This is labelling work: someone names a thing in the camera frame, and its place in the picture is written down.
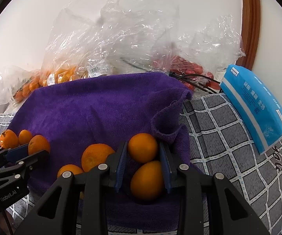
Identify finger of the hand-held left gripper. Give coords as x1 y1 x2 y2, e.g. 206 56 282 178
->
0 150 50 184
0 145 30 164

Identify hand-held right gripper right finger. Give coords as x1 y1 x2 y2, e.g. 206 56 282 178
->
159 141 270 235

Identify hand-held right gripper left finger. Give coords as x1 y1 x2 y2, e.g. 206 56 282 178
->
14 141 129 235

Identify large orange with stem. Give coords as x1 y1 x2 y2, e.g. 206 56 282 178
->
0 130 19 149

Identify small orange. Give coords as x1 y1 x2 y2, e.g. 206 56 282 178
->
81 144 116 172
57 164 85 178
18 130 33 145
128 133 159 163

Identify oval orange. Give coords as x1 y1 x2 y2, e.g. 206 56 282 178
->
130 161 165 201

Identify grey checkered blanket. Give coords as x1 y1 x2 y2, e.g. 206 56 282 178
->
0 93 282 235

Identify purple towel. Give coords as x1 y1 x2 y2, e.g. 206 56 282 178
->
7 72 193 226

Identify cloudy plastic bag with mandarins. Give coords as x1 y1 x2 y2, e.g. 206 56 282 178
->
0 65 43 118

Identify clear plastic bag of oranges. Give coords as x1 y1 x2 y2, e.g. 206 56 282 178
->
40 0 112 89

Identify blue tissue pack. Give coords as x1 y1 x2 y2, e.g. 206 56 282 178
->
219 64 282 155

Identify clear plastic bag red contents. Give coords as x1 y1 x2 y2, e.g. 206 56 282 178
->
153 15 246 91

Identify crumpled clear plastic bag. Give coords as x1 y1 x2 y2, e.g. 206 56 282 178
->
99 0 181 76

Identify black cord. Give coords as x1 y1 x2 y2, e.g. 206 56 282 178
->
169 71 221 93

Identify wooden door frame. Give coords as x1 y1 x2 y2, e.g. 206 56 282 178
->
237 0 261 69

